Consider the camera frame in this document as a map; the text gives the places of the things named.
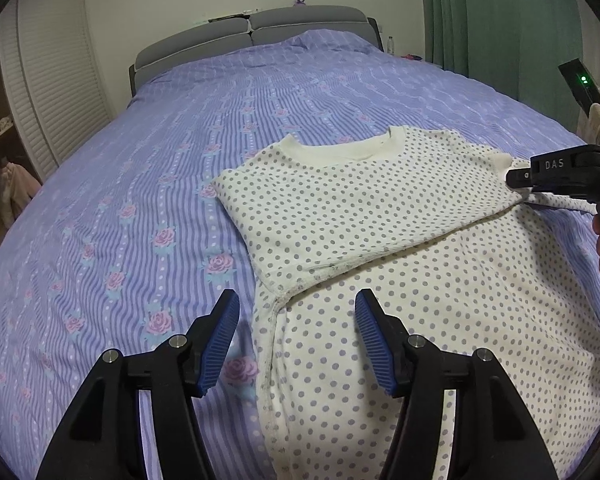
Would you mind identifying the white polka dot shirt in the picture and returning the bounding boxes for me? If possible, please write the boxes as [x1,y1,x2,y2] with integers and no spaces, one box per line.
[213,127,600,479]

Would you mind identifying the grey padded headboard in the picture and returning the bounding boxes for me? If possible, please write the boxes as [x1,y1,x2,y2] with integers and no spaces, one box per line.
[129,6,384,94]

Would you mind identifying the purple floral bed cover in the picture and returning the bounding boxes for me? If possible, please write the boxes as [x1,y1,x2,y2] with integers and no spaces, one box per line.
[0,30,600,479]

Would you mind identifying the black tracker with green light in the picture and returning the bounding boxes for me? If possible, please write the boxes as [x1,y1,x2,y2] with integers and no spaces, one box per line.
[558,58,600,116]

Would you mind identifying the green curtain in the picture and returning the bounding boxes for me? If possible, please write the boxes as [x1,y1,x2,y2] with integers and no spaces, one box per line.
[422,0,583,130]

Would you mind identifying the white louvered wardrobe door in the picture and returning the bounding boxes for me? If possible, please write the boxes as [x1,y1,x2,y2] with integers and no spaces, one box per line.
[0,0,112,180]

